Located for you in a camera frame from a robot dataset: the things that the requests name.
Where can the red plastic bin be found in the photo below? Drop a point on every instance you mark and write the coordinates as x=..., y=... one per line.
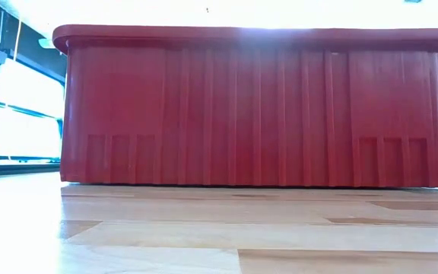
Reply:
x=257, y=114

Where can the ceiling light fixture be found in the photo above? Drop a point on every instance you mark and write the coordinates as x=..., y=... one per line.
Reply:
x=46, y=43

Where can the dark overhead beam structure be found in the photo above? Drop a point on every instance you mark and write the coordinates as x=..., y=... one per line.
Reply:
x=32, y=53

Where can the blue metal window frame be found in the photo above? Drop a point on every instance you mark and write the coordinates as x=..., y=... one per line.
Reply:
x=25, y=110

